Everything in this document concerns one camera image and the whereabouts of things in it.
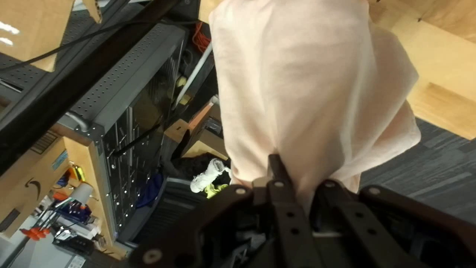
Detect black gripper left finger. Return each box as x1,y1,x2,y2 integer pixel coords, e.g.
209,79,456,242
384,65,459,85
130,153,325,268

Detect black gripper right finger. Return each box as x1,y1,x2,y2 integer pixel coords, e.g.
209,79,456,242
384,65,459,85
310,178,476,268

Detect pink shirt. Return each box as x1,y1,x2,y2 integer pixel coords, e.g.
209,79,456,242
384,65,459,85
207,0,423,201

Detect small brown cardboard box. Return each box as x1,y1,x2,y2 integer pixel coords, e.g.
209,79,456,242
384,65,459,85
163,102,231,160

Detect Amazon cardboard box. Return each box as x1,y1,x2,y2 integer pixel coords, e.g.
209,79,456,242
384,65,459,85
0,135,123,260

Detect plain brown cardboard box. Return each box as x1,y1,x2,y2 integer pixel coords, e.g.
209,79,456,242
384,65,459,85
0,0,105,74

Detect grey metal drawer cabinet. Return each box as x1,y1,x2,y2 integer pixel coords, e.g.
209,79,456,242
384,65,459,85
50,21,201,245

